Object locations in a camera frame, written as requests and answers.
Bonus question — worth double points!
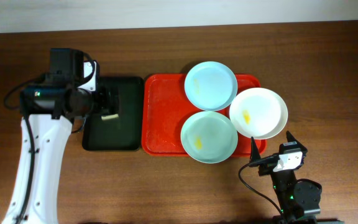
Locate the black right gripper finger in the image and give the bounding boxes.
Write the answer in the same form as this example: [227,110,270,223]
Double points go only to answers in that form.
[250,137,260,162]
[286,131,298,144]

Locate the green yellow sponge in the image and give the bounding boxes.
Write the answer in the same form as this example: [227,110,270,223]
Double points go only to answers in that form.
[101,114,119,121]

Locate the light green plate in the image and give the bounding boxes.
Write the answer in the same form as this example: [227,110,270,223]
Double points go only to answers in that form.
[180,111,238,164]

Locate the light blue plate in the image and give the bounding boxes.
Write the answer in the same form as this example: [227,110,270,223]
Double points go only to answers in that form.
[184,61,238,111]

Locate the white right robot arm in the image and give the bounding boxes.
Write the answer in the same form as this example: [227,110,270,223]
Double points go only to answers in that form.
[250,131,322,223]

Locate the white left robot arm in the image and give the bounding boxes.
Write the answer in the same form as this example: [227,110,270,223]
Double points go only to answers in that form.
[3,72,106,223]

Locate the black plastic tray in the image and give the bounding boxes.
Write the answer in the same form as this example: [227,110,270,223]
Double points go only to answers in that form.
[82,77,144,151]

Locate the white plate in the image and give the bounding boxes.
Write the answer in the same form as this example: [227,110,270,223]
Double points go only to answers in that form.
[229,88,288,139]

